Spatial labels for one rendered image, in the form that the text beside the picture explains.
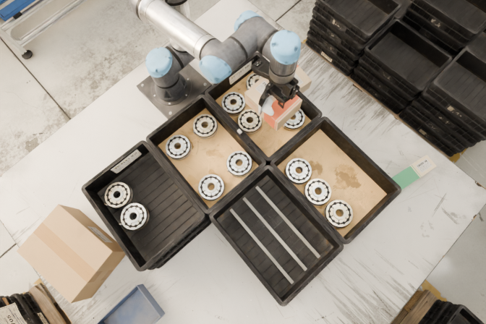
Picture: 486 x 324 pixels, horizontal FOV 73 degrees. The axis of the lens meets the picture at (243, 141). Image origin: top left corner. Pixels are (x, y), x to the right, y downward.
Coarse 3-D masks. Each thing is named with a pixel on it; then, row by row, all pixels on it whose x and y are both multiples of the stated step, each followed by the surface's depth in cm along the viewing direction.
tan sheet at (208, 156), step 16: (208, 112) 143; (192, 128) 141; (160, 144) 139; (192, 144) 138; (208, 144) 138; (224, 144) 138; (192, 160) 136; (208, 160) 136; (224, 160) 136; (192, 176) 134; (224, 176) 133; (224, 192) 131
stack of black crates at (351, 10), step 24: (336, 0) 201; (360, 0) 201; (384, 0) 191; (312, 24) 210; (336, 24) 193; (360, 24) 195; (384, 24) 189; (312, 48) 229; (336, 48) 210; (360, 48) 192
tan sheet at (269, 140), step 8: (240, 80) 147; (232, 88) 146; (240, 88) 146; (232, 104) 144; (248, 120) 141; (264, 120) 141; (304, 120) 140; (264, 128) 140; (272, 128) 139; (280, 128) 139; (256, 136) 138; (264, 136) 138; (272, 136) 138; (280, 136) 138; (288, 136) 138; (256, 144) 137; (264, 144) 137; (272, 144) 137; (280, 144) 137; (264, 152) 136; (272, 152) 136
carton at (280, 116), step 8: (264, 80) 114; (256, 88) 113; (264, 88) 113; (248, 96) 113; (256, 96) 112; (272, 96) 112; (296, 96) 112; (248, 104) 119; (256, 104) 112; (272, 104) 111; (288, 104) 111; (296, 104) 111; (256, 112) 118; (264, 112) 112; (280, 112) 110; (288, 112) 110; (296, 112) 118; (272, 120) 111; (280, 120) 109
